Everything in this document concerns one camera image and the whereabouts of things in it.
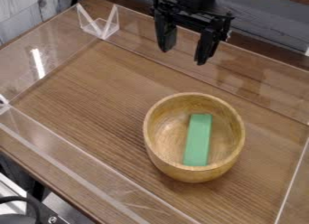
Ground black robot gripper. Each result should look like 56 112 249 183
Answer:
153 0 236 65

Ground green rectangular block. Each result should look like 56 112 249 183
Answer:
182 114 213 166

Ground brown wooden bowl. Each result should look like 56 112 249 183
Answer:
142 92 245 183

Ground clear acrylic tray walls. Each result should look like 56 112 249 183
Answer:
0 0 309 224

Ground clear acrylic corner bracket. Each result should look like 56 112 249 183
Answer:
77 4 119 40

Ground black metal table frame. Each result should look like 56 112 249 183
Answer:
0 154 94 224

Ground black cable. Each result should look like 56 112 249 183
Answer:
0 196 43 224

